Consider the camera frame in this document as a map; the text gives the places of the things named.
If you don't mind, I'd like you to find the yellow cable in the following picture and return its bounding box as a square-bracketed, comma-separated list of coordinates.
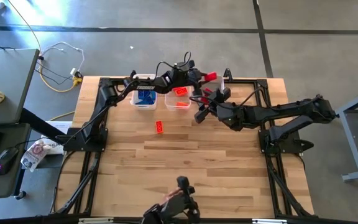
[7, 0, 83, 93]

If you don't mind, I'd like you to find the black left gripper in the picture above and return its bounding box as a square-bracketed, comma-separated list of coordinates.
[167, 60, 213, 90]

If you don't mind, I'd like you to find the white printed snack bag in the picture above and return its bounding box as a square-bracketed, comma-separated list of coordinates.
[20, 139, 52, 173]

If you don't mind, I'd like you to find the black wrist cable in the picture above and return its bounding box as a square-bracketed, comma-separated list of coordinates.
[190, 88, 260, 108]
[155, 51, 192, 78]

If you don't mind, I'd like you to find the black diagonal frame strut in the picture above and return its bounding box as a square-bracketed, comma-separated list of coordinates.
[54, 152, 101, 215]
[265, 155, 310, 217]

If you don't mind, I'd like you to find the black computer mouse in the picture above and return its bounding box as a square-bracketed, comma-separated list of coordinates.
[0, 146, 19, 176]

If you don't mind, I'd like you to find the white cable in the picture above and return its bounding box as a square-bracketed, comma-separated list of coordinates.
[40, 41, 86, 75]

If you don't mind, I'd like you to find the black desk leg bar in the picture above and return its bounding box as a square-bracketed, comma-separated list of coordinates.
[19, 107, 67, 144]

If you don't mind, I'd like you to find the clear plastic bin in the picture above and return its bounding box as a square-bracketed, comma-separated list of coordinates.
[164, 74, 193, 112]

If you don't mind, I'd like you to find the grey metal table stand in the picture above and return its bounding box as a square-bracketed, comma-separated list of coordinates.
[334, 83, 358, 183]

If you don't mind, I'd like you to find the dark grey desk top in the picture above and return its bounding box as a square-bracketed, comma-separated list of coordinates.
[0, 123, 32, 200]

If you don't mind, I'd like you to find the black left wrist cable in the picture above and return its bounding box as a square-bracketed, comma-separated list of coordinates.
[155, 51, 192, 78]

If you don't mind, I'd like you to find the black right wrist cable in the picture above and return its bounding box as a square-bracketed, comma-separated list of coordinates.
[190, 88, 260, 108]

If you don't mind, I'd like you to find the blue toy building block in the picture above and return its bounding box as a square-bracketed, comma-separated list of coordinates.
[137, 90, 150, 105]
[146, 90, 157, 105]

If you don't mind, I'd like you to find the silver metal bracket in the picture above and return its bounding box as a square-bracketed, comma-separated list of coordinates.
[252, 218, 288, 224]
[78, 217, 115, 224]

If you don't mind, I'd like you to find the person's hand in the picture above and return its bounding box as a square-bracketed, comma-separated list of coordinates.
[163, 189, 185, 202]

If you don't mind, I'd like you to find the black aluminium table frame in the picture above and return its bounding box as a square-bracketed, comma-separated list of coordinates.
[51, 76, 316, 224]

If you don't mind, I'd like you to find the light grey desk top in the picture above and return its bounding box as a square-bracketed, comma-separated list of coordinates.
[0, 48, 40, 126]

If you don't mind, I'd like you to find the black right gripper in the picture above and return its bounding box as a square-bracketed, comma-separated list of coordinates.
[194, 87, 247, 131]

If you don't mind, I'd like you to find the white plastic bin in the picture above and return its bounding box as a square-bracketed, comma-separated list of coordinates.
[198, 74, 226, 112]
[129, 73, 158, 111]

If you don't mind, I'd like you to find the white cardboard box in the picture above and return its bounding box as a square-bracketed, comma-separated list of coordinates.
[40, 120, 74, 156]

